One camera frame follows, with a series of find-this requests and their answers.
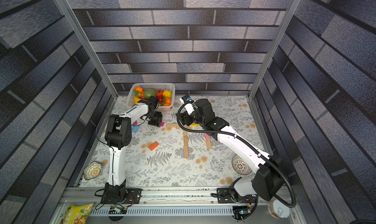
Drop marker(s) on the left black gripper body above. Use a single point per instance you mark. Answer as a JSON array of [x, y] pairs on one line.
[[155, 118]]

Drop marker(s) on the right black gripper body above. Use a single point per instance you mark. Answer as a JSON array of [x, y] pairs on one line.
[[186, 119]]

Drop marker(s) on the natural wood block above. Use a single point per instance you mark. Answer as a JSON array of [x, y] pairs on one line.
[[186, 152], [172, 125]]

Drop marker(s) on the wood block marked 71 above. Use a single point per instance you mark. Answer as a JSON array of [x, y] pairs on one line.
[[185, 138]]

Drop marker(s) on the orange block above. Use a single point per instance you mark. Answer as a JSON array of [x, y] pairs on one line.
[[153, 146]]

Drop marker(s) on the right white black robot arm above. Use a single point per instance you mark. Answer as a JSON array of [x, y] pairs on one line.
[[269, 180]]

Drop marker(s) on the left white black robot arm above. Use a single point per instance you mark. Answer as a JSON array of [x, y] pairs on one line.
[[118, 136]]

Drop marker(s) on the light blue block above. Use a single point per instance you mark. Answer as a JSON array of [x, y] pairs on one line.
[[135, 129]]

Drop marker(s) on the white plastic basket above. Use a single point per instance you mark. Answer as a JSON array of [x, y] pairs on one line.
[[164, 106]]

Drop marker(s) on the green toy mango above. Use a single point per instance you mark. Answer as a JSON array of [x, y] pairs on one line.
[[148, 93]]

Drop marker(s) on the yellow toy pepper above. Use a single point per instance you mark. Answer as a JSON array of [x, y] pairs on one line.
[[167, 93]]

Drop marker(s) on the yellow toy banana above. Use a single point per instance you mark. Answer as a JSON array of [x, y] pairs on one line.
[[137, 99]]

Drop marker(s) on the orange toy fruit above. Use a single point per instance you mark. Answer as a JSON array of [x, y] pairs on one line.
[[139, 90]]

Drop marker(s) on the white perforated bowl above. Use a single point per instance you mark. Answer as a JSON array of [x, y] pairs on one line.
[[240, 166]]

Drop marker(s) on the patterned ceramic bowl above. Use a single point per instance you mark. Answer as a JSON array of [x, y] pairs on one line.
[[92, 171]]

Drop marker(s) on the green snack bag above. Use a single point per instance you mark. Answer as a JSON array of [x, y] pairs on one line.
[[77, 214]]

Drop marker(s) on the white lidded cup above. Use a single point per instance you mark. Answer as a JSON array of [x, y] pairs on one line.
[[278, 210]]

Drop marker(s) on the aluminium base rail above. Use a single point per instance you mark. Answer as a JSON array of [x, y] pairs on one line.
[[180, 205]]

